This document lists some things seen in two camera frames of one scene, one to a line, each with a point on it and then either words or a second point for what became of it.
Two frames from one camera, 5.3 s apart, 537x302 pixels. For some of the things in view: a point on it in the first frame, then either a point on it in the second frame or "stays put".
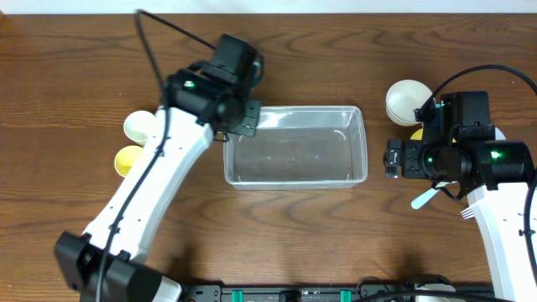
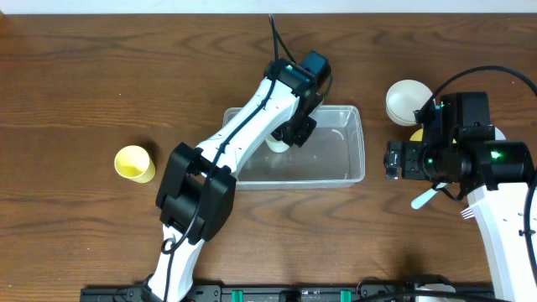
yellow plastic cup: x=125 y=158 stays put
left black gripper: x=251 y=128 to x=299 y=140
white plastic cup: x=137 y=124 to x=278 y=146
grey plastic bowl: x=498 y=134 stays put
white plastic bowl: x=403 y=98 stays put
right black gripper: x=414 y=168 stays put
